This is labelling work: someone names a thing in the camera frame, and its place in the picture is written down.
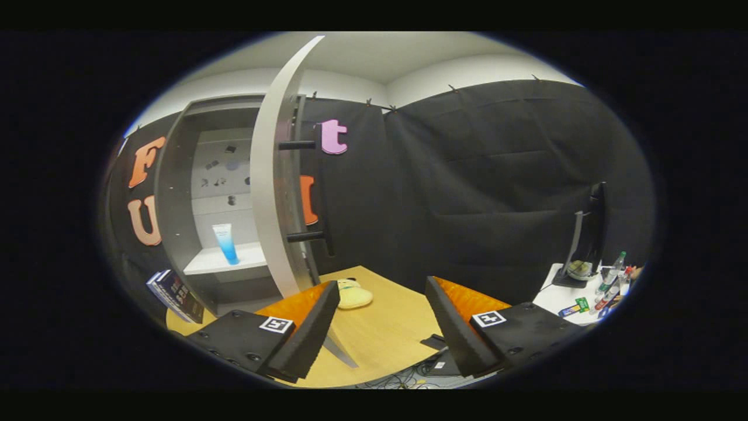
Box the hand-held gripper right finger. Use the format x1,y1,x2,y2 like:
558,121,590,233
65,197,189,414
425,276,586,379

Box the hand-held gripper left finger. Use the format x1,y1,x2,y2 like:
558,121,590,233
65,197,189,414
186,281,341,383

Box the blue and white tube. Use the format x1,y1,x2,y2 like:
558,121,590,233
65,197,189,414
212,223,240,266

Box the black door handle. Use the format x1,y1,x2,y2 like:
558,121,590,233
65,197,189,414
278,139,338,258

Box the beige cabinet door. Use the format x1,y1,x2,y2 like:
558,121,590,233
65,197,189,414
250,35,359,370

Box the black box white label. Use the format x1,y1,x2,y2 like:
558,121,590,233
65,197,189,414
420,333,463,378

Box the pale yellow plush toy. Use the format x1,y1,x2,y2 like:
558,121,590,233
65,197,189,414
335,278,375,310

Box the white desk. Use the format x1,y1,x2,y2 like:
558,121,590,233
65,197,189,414
532,263,643,327

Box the small green and yellow box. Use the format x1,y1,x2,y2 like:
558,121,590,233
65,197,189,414
557,296,591,318

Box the dark blue book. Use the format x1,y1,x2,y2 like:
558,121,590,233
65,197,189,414
157,269,206,325
151,271,196,322
146,272,185,319

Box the black backdrop cloth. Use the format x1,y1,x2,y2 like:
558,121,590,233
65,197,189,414
102,79,656,328

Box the black monitor with stand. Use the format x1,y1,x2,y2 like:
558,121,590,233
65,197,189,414
552,181,609,289

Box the grey cabinet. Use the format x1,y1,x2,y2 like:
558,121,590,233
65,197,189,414
154,94,321,318

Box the tangle of floor cables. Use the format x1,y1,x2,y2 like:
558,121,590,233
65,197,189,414
356,361,468,390

